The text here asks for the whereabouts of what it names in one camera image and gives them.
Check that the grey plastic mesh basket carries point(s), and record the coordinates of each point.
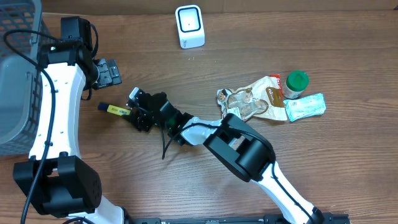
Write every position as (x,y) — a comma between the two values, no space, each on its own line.
(21,84)

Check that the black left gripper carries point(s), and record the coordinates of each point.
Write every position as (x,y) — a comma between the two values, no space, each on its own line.
(109,75)

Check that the yellow glue stick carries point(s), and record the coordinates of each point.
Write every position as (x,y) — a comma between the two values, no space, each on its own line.
(113,109)

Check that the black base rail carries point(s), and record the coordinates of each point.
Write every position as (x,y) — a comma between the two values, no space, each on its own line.
(266,219)

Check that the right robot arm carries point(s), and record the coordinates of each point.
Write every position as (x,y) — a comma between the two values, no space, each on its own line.
(240,148)

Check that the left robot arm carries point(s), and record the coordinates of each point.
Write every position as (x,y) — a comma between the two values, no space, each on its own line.
(55,180)

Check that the red white snack bar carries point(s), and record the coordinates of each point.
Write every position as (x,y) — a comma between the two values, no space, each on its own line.
(277,76)

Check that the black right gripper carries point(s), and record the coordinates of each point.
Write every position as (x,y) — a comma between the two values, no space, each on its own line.
(140,109)

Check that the brown white snack pouch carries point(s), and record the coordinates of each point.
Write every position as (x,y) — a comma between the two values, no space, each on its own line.
(261,99)

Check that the white barcode scanner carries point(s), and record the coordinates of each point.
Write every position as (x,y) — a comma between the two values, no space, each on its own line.
(191,31)

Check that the teal white tissue pack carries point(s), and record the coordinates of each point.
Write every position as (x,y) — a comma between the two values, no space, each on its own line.
(308,106)

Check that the grey tape roll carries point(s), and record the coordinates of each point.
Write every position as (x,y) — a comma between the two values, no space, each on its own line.
(295,84)

